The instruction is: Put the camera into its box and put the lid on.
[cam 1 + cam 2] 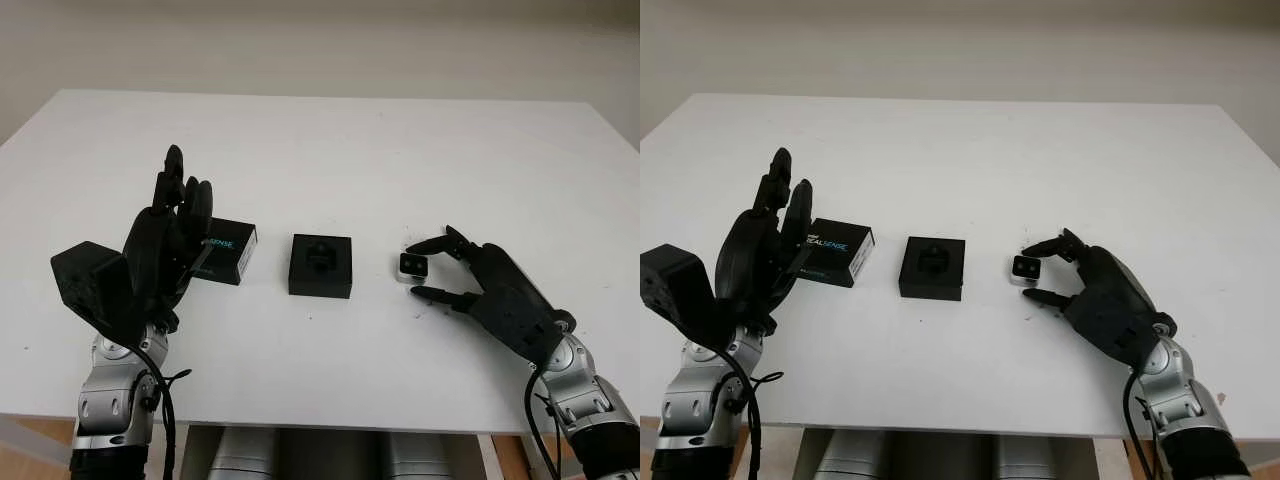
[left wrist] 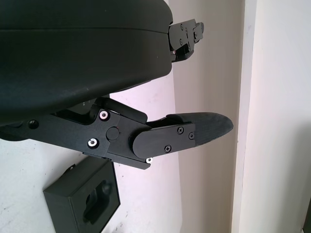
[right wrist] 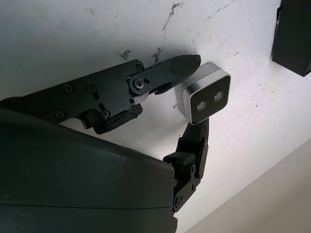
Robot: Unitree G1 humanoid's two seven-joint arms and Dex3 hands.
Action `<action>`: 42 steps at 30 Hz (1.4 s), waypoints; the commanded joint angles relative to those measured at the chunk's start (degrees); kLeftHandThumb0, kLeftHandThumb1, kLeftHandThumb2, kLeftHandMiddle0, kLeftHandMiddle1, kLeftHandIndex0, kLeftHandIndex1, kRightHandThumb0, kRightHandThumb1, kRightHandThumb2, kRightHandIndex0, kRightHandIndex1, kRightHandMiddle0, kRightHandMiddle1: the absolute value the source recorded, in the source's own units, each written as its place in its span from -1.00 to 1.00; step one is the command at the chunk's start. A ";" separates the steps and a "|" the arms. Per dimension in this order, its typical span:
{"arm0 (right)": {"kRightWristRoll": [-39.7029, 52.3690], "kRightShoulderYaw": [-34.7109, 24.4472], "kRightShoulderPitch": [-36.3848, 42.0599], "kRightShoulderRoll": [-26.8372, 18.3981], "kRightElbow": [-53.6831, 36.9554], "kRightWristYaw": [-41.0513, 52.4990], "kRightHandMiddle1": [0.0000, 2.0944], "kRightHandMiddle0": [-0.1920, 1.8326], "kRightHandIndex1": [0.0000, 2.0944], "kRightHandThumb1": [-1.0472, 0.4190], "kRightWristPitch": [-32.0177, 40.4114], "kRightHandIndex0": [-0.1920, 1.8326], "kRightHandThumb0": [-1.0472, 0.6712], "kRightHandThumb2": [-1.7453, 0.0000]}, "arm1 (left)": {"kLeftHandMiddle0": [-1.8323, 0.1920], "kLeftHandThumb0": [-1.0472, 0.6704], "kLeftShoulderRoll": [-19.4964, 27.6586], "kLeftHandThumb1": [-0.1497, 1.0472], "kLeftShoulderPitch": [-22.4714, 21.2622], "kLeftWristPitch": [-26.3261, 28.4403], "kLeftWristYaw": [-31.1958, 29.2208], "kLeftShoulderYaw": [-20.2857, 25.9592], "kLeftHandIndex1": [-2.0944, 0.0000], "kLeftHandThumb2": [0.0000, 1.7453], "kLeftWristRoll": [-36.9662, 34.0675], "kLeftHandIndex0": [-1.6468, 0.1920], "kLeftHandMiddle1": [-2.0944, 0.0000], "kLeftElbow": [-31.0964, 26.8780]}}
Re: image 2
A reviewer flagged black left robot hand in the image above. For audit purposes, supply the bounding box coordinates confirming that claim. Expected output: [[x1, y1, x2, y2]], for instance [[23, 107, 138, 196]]
[[0, 0, 234, 170]]

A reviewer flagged black box base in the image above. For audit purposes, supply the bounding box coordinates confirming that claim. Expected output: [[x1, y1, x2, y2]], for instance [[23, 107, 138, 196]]
[[43, 159, 121, 233]]

